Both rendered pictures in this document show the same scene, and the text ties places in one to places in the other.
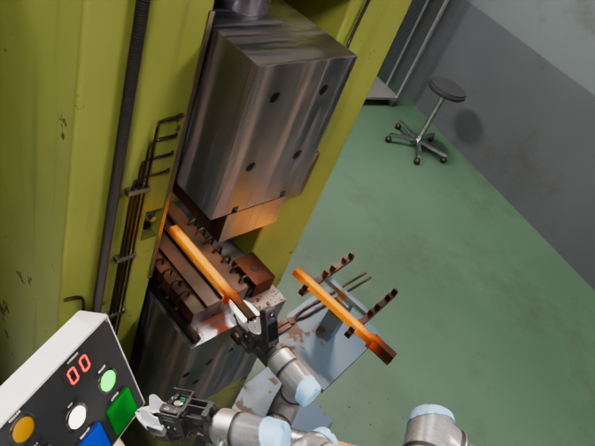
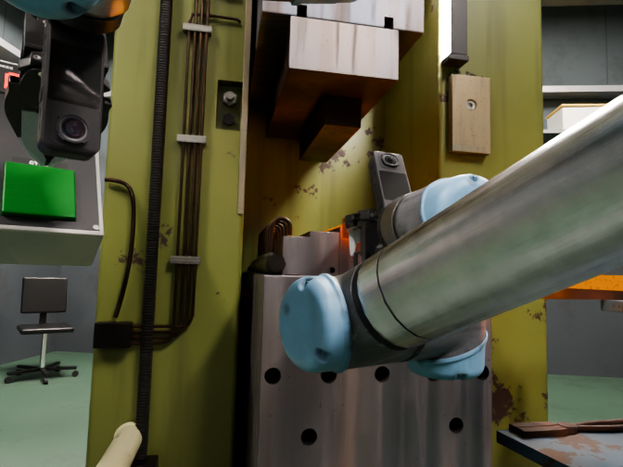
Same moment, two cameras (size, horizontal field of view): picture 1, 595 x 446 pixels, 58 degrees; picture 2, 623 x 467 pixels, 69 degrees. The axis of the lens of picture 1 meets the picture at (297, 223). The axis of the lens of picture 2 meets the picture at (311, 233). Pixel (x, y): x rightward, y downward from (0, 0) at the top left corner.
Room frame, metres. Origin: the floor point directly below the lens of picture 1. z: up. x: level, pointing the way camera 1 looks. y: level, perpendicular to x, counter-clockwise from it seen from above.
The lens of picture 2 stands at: (0.50, -0.43, 0.92)
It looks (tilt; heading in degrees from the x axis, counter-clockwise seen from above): 5 degrees up; 48
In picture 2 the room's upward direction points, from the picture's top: 2 degrees clockwise
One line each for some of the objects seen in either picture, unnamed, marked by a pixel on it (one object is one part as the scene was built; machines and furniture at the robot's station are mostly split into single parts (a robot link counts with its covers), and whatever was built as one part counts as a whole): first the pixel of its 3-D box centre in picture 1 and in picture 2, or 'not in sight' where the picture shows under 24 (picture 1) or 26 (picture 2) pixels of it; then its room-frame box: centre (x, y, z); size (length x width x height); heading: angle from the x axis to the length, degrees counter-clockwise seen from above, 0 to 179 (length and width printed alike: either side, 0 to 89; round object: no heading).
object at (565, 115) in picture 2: not in sight; (578, 123); (4.95, 0.94, 2.33); 0.43 x 0.35 x 0.24; 132
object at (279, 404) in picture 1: (285, 405); (435, 318); (0.89, -0.18, 0.88); 0.11 x 0.08 x 0.11; 175
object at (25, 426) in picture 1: (22, 429); not in sight; (0.43, 0.30, 1.16); 0.05 x 0.03 x 0.04; 149
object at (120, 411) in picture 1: (120, 410); (40, 193); (0.62, 0.19, 1.01); 0.07 x 0.05 x 0.07; 174
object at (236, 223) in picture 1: (205, 169); (320, 93); (1.16, 0.29, 1.32); 0.42 x 0.20 x 0.10; 59
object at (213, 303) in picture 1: (180, 258); (315, 255); (1.16, 0.29, 0.96); 0.42 x 0.20 x 0.09; 59
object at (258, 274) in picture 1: (251, 274); not in sight; (1.24, 0.07, 0.95); 0.12 x 0.09 x 0.07; 59
